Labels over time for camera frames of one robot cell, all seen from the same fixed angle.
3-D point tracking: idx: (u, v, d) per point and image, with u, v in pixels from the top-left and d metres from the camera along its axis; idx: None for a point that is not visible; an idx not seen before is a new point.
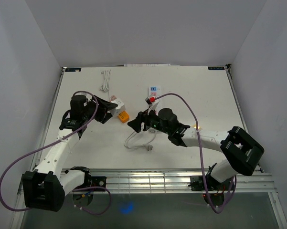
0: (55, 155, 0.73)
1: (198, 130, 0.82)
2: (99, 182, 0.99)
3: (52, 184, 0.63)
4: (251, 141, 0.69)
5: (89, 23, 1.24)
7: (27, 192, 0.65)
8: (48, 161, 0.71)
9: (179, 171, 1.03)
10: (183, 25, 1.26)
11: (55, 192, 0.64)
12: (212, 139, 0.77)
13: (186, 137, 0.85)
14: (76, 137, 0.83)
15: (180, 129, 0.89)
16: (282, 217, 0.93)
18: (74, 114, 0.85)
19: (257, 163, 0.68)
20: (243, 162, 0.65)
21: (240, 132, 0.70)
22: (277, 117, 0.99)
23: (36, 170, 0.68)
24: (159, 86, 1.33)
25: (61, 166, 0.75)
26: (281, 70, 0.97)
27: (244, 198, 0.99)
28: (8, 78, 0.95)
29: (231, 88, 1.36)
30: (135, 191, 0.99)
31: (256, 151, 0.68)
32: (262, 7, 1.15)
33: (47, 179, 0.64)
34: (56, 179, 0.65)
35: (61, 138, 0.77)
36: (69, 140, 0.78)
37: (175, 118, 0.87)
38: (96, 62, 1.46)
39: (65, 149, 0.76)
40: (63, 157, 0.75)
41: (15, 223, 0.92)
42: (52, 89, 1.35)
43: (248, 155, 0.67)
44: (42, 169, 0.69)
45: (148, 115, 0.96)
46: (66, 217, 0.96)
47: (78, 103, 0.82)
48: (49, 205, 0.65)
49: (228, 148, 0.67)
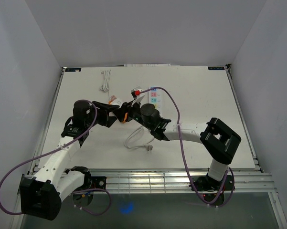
0: (54, 162, 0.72)
1: (178, 123, 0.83)
2: (99, 183, 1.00)
3: (48, 194, 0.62)
4: (229, 131, 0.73)
5: (89, 23, 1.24)
7: (25, 200, 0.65)
8: (47, 170, 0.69)
9: (179, 171, 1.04)
10: (183, 25, 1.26)
11: (52, 201, 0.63)
12: (192, 131, 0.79)
13: (167, 131, 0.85)
14: (76, 145, 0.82)
15: (162, 123, 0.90)
16: (282, 218, 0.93)
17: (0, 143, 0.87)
18: (77, 121, 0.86)
19: (235, 151, 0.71)
20: (222, 152, 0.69)
21: (218, 123, 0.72)
22: (277, 117, 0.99)
23: (34, 177, 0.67)
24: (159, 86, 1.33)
25: (60, 174, 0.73)
26: (281, 69, 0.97)
27: (245, 198, 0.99)
28: (8, 78, 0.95)
29: (231, 88, 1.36)
30: (135, 191, 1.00)
31: (234, 140, 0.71)
32: (262, 6, 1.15)
33: (44, 188, 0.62)
34: (53, 188, 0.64)
35: (61, 145, 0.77)
36: (69, 149, 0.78)
37: (157, 113, 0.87)
38: (96, 62, 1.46)
39: (65, 157, 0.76)
40: (62, 165, 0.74)
41: (15, 223, 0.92)
42: (52, 89, 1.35)
43: (227, 145, 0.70)
44: (40, 177, 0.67)
45: (132, 107, 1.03)
46: (66, 217, 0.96)
47: (81, 111, 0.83)
48: (46, 213, 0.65)
49: (207, 140, 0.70)
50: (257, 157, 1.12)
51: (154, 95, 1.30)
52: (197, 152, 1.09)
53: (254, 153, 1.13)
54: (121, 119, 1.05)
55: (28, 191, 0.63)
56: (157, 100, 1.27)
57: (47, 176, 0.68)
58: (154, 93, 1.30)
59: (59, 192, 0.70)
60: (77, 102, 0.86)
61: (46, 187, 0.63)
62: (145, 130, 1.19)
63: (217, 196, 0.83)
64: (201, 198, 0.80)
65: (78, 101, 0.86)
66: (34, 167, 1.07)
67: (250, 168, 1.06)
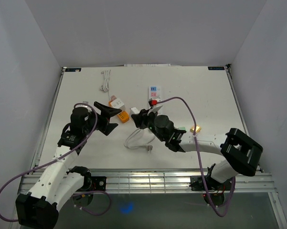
0: (50, 176, 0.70)
1: (195, 134, 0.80)
2: (99, 183, 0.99)
3: (43, 210, 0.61)
4: (250, 140, 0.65)
5: (89, 23, 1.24)
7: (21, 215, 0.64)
8: (42, 184, 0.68)
9: (179, 171, 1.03)
10: (183, 25, 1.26)
11: (47, 216, 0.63)
12: (211, 143, 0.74)
13: (184, 143, 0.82)
14: (73, 155, 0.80)
15: (176, 134, 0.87)
16: (282, 218, 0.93)
17: (0, 143, 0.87)
18: (74, 129, 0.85)
19: (259, 161, 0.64)
20: (246, 165, 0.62)
21: (238, 132, 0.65)
22: (277, 117, 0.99)
23: (29, 192, 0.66)
24: (159, 86, 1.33)
25: (57, 187, 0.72)
26: (282, 69, 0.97)
27: (244, 198, 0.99)
28: (8, 78, 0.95)
29: (231, 88, 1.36)
30: (135, 192, 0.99)
31: (256, 150, 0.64)
32: (262, 6, 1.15)
33: (38, 205, 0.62)
34: (48, 203, 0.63)
35: (58, 157, 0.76)
36: (66, 160, 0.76)
37: (171, 124, 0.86)
38: (97, 62, 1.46)
39: (60, 169, 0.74)
40: (58, 178, 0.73)
41: (15, 223, 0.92)
42: (52, 89, 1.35)
43: (249, 156, 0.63)
44: (35, 192, 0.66)
45: (147, 115, 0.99)
46: (66, 217, 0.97)
47: (79, 119, 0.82)
48: (42, 227, 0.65)
49: (228, 152, 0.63)
50: None
51: (154, 95, 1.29)
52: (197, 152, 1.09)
53: None
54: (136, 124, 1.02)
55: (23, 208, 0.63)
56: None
57: (42, 192, 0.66)
58: (154, 93, 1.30)
59: (57, 203, 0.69)
60: (75, 109, 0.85)
61: (40, 203, 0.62)
62: (145, 130, 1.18)
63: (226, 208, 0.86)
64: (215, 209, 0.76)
65: (77, 108, 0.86)
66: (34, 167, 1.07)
67: None
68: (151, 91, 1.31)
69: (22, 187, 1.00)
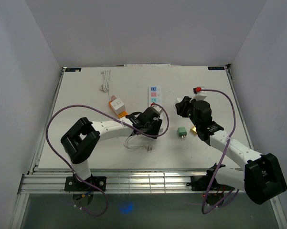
0: (110, 126, 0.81)
1: (229, 137, 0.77)
2: (99, 182, 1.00)
3: (91, 140, 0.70)
4: (279, 174, 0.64)
5: (89, 23, 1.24)
7: (70, 131, 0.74)
8: (102, 126, 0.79)
9: (179, 171, 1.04)
10: (183, 26, 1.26)
11: (86, 150, 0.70)
12: (240, 154, 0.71)
13: (215, 138, 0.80)
14: (123, 132, 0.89)
15: (212, 126, 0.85)
16: (282, 218, 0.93)
17: None
18: (141, 118, 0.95)
19: (272, 197, 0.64)
20: (259, 190, 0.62)
21: (273, 161, 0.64)
22: (277, 117, 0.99)
23: (92, 122, 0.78)
24: (159, 86, 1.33)
25: (104, 137, 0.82)
26: (282, 69, 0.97)
27: (244, 199, 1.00)
28: (8, 78, 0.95)
29: (231, 88, 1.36)
30: (135, 191, 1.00)
31: (278, 187, 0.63)
32: (262, 7, 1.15)
33: (91, 135, 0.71)
34: (97, 140, 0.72)
35: (122, 121, 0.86)
36: (124, 128, 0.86)
37: (209, 112, 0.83)
38: (97, 61, 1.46)
39: (117, 130, 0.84)
40: (111, 132, 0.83)
41: (15, 224, 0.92)
42: (52, 89, 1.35)
43: (267, 185, 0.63)
44: (95, 125, 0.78)
45: (189, 102, 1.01)
46: (66, 217, 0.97)
47: (151, 112, 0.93)
48: (74, 152, 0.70)
49: (251, 169, 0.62)
50: None
51: (154, 95, 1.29)
52: (198, 152, 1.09)
53: None
54: (178, 112, 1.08)
55: (79, 127, 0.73)
56: (157, 100, 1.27)
57: (99, 128, 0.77)
58: (154, 93, 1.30)
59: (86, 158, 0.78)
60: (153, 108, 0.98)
61: (94, 133, 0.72)
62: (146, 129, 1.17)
63: (220, 200, 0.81)
64: (203, 205, 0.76)
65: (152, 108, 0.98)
66: (34, 167, 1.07)
67: None
68: (151, 91, 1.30)
69: (22, 187, 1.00)
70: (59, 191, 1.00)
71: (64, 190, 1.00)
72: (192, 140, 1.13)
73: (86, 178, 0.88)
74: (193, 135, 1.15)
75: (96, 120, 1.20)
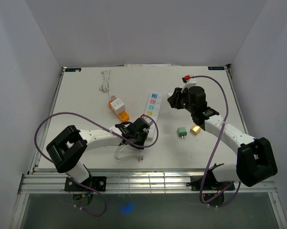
0: (98, 135, 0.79)
1: (225, 122, 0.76)
2: (99, 182, 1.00)
3: (77, 150, 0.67)
4: (270, 158, 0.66)
5: (88, 23, 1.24)
7: (57, 139, 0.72)
8: (90, 134, 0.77)
9: (179, 171, 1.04)
10: (183, 26, 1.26)
11: (71, 160, 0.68)
12: (234, 137, 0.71)
13: (209, 123, 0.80)
14: (113, 140, 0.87)
15: (207, 111, 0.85)
16: (282, 218, 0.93)
17: None
18: (131, 128, 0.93)
19: (262, 180, 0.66)
20: (251, 174, 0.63)
21: (266, 144, 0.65)
22: (277, 117, 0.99)
23: (79, 130, 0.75)
24: (160, 94, 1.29)
25: (92, 145, 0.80)
26: (282, 69, 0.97)
27: (244, 198, 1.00)
28: (8, 78, 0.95)
29: (231, 88, 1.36)
30: (135, 192, 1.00)
31: (268, 171, 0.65)
32: (263, 6, 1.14)
33: (77, 144, 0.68)
34: (83, 150, 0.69)
35: (111, 130, 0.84)
36: (113, 137, 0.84)
37: (203, 97, 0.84)
38: (97, 61, 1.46)
39: (106, 138, 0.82)
40: (100, 141, 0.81)
41: (15, 224, 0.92)
42: (52, 89, 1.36)
43: (259, 168, 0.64)
44: (83, 133, 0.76)
45: (182, 93, 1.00)
46: (66, 217, 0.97)
47: (142, 123, 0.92)
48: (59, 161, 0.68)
49: (244, 152, 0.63)
50: None
51: (153, 101, 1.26)
52: (196, 151, 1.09)
53: None
54: (172, 105, 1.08)
55: (66, 135, 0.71)
56: (154, 108, 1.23)
57: (86, 137, 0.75)
58: (153, 100, 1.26)
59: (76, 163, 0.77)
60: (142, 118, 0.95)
61: (80, 142, 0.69)
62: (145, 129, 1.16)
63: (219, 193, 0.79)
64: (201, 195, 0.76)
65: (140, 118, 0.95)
66: (34, 167, 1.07)
67: None
68: (151, 98, 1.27)
69: (22, 187, 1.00)
70: (59, 191, 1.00)
71: (64, 190, 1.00)
72: (192, 140, 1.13)
73: (82, 181, 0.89)
74: (193, 135, 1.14)
75: (96, 120, 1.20)
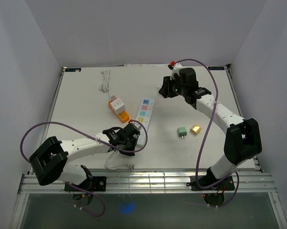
0: (82, 144, 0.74)
1: (216, 101, 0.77)
2: (99, 183, 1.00)
3: (57, 163, 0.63)
4: (257, 138, 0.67)
5: (88, 23, 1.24)
7: (39, 151, 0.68)
8: (73, 144, 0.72)
9: (179, 171, 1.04)
10: (183, 26, 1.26)
11: (52, 173, 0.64)
12: (224, 118, 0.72)
13: (202, 102, 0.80)
14: (100, 148, 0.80)
15: (199, 90, 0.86)
16: (282, 218, 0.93)
17: (0, 143, 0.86)
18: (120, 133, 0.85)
19: (247, 158, 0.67)
20: (237, 152, 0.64)
21: (254, 125, 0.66)
22: (277, 117, 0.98)
23: (60, 140, 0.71)
24: (152, 100, 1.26)
25: (79, 155, 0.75)
26: (282, 69, 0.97)
27: (244, 198, 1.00)
28: (8, 78, 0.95)
29: (231, 88, 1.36)
30: (135, 192, 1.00)
31: (254, 150, 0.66)
32: (263, 6, 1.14)
33: (58, 157, 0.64)
34: (64, 162, 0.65)
35: (97, 137, 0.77)
36: (100, 145, 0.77)
37: (194, 76, 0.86)
38: (97, 61, 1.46)
39: (91, 147, 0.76)
40: (85, 151, 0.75)
41: (15, 224, 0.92)
42: (52, 89, 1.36)
43: (245, 147, 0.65)
44: (64, 144, 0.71)
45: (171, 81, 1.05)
46: (66, 217, 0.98)
47: (132, 129, 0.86)
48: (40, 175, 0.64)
49: (233, 131, 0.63)
50: (257, 157, 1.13)
51: (144, 108, 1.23)
52: (197, 151, 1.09)
53: None
54: (165, 95, 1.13)
55: (47, 147, 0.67)
56: (146, 114, 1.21)
57: (68, 148, 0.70)
58: (144, 107, 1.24)
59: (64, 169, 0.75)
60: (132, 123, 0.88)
61: (61, 154, 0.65)
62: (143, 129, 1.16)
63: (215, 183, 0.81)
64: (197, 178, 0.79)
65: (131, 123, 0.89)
66: None
67: (251, 168, 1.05)
68: (143, 104, 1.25)
69: (22, 187, 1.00)
70: (59, 191, 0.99)
71: (64, 190, 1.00)
72: (192, 140, 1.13)
73: (79, 183, 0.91)
74: (193, 135, 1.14)
75: (96, 120, 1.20)
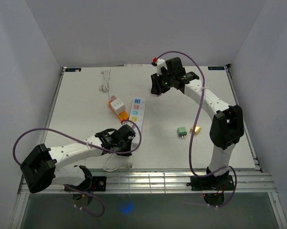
0: (72, 150, 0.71)
1: (204, 88, 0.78)
2: (99, 182, 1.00)
3: (45, 172, 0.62)
4: (240, 123, 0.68)
5: (88, 23, 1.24)
7: (29, 159, 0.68)
8: (62, 151, 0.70)
9: (179, 171, 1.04)
10: (183, 26, 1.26)
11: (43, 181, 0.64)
12: (211, 104, 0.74)
13: (190, 88, 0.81)
14: (94, 152, 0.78)
15: (187, 75, 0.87)
16: (282, 218, 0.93)
17: None
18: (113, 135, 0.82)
19: (231, 141, 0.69)
20: (221, 136, 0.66)
21: (238, 110, 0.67)
22: (277, 117, 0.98)
23: (48, 148, 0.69)
24: (143, 98, 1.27)
25: (69, 161, 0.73)
26: (282, 69, 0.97)
27: (243, 198, 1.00)
28: (8, 78, 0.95)
29: (231, 88, 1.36)
30: (135, 192, 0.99)
31: (237, 133, 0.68)
32: (263, 6, 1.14)
33: (46, 165, 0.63)
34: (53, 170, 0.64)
35: (88, 142, 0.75)
36: (92, 150, 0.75)
37: (179, 61, 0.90)
38: (96, 61, 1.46)
39: (83, 153, 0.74)
40: (75, 157, 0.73)
41: (15, 224, 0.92)
42: (51, 89, 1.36)
43: (229, 131, 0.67)
44: (53, 151, 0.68)
45: (159, 77, 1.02)
46: (66, 216, 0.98)
47: (126, 130, 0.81)
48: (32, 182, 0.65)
49: (217, 118, 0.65)
50: (257, 157, 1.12)
51: (136, 107, 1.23)
52: (196, 151, 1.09)
53: (254, 153, 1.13)
54: (157, 94, 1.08)
55: (35, 155, 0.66)
56: (139, 113, 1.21)
57: (56, 156, 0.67)
58: (136, 106, 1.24)
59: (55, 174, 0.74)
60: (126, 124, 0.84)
61: (49, 162, 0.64)
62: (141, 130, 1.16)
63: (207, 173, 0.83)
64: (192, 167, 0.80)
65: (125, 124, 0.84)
66: None
67: (251, 167, 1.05)
68: (134, 104, 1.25)
69: (22, 187, 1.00)
70: (59, 191, 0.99)
71: (64, 190, 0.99)
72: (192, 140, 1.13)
73: (79, 182, 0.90)
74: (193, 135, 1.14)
75: (96, 120, 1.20)
